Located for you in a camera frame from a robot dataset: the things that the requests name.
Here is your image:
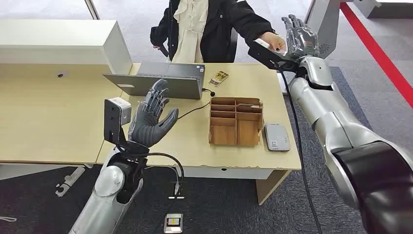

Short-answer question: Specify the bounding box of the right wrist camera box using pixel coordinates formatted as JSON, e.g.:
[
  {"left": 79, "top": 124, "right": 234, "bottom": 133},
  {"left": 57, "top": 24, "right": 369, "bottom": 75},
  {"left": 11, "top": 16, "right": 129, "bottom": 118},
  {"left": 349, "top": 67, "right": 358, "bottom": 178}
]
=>
[{"left": 247, "top": 38, "right": 299, "bottom": 72}]

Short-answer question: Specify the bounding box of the grey white kiosk stand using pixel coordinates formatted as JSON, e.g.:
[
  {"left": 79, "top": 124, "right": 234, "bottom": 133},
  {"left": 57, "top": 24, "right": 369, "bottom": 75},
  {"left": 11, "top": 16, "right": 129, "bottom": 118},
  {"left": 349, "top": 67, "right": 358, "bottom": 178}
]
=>
[{"left": 277, "top": 0, "right": 347, "bottom": 94}]

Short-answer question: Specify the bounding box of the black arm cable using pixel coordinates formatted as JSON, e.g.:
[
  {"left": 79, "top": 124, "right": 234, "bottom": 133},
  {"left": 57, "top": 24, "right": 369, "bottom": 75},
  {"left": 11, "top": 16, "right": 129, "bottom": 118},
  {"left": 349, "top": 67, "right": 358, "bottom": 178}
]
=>
[
  {"left": 279, "top": 69, "right": 323, "bottom": 234},
  {"left": 142, "top": 152, "right": 185, "bottom": 197}
]

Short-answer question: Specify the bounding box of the grey white stand base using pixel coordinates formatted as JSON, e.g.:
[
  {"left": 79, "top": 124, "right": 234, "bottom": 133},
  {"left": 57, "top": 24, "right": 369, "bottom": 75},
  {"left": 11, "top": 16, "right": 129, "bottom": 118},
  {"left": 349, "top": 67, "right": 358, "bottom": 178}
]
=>
[{"left": 353, "top": 0, "right": 413, "bottom": 20}]

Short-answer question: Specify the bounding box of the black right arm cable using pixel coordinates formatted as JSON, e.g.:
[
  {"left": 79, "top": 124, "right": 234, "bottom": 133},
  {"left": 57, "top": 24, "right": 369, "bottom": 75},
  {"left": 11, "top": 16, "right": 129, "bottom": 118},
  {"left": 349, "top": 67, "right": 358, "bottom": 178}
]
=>
[{"left": 279, "top": 69, "right": 323, "bottom": 234}]

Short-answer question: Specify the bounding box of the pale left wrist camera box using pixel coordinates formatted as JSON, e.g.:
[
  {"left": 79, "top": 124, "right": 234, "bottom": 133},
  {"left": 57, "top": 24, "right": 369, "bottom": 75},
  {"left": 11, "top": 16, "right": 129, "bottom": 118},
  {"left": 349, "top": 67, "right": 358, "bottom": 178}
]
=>
[{"left": 104, "top": 97, "right": 132, "bottom": 144}]

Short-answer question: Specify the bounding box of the person's left hand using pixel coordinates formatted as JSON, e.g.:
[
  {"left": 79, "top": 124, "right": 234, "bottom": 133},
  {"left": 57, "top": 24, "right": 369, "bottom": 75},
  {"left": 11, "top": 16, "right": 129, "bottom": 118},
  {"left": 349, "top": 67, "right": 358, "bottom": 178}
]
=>
[{"left": 260, "top": 31, "right": 286, "bottom": 52}]

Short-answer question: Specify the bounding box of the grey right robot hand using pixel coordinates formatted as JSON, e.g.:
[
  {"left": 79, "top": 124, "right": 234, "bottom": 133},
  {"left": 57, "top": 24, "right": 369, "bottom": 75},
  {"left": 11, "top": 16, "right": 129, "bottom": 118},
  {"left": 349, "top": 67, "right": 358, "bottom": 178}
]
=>
[{"left": 281, "top": 14, "right": 320, "bottom": 60}]

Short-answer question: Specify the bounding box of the white cable plug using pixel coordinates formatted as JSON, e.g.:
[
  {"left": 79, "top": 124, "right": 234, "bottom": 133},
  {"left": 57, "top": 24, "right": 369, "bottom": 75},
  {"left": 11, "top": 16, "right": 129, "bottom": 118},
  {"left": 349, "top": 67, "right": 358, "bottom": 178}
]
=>
[{"left": 168, "top": 180, "right": 185, "bottom": 200}]

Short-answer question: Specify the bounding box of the person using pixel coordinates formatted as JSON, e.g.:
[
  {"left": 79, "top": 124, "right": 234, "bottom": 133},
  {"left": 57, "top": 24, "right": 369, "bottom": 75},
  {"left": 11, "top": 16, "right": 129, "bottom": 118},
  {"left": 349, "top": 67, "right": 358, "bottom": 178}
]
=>
[{"left": 150, "top": 0, "right": 286, "bottom": 63}]

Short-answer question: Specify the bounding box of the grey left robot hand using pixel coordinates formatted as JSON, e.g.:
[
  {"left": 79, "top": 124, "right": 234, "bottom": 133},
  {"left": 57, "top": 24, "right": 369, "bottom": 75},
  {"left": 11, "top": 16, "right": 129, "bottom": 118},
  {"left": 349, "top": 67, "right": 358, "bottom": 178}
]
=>
[{"left": 128, "top": 78, "right": 179, "bottom": 149}]

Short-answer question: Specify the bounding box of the grey card reader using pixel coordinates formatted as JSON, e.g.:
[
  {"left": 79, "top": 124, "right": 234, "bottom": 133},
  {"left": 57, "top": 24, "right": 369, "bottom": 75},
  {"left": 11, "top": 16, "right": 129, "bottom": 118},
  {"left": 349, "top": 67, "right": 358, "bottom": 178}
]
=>
[{"left": 263, "top": 122, "right": 291, "bottom": 153}]

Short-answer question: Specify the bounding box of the white desk cabinet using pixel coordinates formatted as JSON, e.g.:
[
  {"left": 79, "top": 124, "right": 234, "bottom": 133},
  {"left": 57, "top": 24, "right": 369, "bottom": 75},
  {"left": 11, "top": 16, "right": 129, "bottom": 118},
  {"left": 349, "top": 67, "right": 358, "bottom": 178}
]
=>
[{"left": 0, "top": 19, "right": 133, "bottom": 76}]

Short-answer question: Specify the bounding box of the black laptop cable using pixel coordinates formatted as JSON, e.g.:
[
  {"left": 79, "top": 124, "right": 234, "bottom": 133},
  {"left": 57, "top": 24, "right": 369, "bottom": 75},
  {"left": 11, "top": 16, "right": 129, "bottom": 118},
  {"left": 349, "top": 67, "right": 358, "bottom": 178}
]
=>
[{"left": 176, "top": 88, "right": 216, "bottom": 121}]

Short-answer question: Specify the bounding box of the silver floor socket box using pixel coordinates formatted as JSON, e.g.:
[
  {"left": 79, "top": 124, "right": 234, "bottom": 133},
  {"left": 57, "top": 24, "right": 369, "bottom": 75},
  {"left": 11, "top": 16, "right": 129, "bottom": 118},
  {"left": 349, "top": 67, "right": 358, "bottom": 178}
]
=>
[{"left": 163, "top": 213, "right": 184, "bottom": 234}]

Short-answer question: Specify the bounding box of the light wood desk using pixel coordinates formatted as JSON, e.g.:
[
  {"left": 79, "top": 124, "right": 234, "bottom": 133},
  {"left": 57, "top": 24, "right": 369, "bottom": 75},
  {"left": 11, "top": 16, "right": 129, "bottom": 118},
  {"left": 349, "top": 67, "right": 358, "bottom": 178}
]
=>
[
  {"left": 96, "top": 63, "right": 302, "bottom": 206},
  {"left": 0, "top": 63, "right": 141, "bottom": 181}
]

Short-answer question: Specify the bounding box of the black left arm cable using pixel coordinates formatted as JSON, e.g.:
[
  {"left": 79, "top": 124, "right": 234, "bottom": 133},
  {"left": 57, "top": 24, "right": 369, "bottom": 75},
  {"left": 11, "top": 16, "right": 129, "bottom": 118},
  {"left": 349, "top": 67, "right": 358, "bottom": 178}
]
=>
[{"left": 142, "top": 152, "right": 185, "bottom": 197}]

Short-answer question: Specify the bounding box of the white metal bracket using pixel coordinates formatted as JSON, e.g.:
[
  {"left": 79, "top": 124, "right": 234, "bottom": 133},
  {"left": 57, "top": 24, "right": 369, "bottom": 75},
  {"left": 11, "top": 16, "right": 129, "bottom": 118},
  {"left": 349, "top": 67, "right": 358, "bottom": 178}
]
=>
[{"left": 55, "top": 166, "right": 86, "bottom": 197}]

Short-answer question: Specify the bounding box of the grey laptop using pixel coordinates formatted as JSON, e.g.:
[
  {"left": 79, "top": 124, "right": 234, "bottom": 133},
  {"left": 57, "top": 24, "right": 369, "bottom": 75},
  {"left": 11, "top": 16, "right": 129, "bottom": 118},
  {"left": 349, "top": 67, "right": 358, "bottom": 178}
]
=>
[{"left": 103, "top": 62, "right": 206, "bottom": 100}]

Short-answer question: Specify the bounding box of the grey slanted pole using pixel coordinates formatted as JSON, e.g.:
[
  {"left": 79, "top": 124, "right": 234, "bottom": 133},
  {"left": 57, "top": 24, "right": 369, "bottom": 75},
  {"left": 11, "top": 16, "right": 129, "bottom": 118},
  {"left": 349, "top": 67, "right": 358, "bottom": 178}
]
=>
[{"left": 84, "top": 0, "right": 101, "bottom": 20}]

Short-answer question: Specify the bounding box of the brown cardboard organizer box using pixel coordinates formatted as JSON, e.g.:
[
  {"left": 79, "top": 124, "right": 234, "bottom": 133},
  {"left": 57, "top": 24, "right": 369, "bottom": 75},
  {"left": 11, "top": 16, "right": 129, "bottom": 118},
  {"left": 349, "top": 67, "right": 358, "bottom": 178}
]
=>
[{"left": 208, "top": 97, "right": 264, "bottom": 148}]

